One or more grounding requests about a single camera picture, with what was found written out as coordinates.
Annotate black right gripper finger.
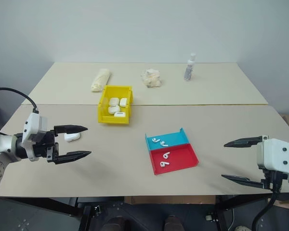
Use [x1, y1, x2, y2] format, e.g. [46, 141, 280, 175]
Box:
[221, 174, 266, 190]
[223, 135, 264, 148]

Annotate red plastic tray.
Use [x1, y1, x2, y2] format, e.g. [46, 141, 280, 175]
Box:
[149, 143, 200, 176]

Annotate blue plastic tray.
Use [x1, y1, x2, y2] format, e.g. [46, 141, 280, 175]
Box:
[144, 127, 191, 152]

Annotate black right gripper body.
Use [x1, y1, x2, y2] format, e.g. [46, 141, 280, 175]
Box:
[261, 134, 289, 193]

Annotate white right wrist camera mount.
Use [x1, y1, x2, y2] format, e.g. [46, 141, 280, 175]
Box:
[256, 138, 289, 184]

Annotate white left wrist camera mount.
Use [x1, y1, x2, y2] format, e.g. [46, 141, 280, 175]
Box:
[22, 112, 49, 162]

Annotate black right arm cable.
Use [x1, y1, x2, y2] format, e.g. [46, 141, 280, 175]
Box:
[251, 177, 284, 231]

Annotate dark brown rounded shape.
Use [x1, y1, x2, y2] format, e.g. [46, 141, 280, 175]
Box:
[102, 216, 126, 231]
[164, 215, 184, 231]

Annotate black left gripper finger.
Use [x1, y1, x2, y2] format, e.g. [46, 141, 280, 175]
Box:
[53, 124, 89, 136]
[54, 150, 92, 165]

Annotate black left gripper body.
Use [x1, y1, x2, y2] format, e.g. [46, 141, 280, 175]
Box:
[28, 125, 61, 165]

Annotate white spray bottle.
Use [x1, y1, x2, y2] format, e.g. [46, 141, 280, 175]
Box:
[184, 52, 197, 82]

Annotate yellow plastic bin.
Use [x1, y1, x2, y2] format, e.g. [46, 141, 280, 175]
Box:
[97, 84, 135, 127]

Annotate black table frame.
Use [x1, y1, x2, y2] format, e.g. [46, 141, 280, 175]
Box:
[12, 195, 275, 231]

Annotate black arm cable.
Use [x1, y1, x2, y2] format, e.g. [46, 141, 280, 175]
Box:
[0, 87, 39, 114]
[251, 177, 284, 231]

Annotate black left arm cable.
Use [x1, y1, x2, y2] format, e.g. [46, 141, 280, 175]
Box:
[0, 87, 39, 114]

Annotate cream wrapped roll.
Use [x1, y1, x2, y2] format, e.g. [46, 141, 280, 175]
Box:
[90, 68, 112, 93]

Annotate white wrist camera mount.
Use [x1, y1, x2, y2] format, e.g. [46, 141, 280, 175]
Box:
[256, 138, 289, 184]
[22, 112, 49, 162]

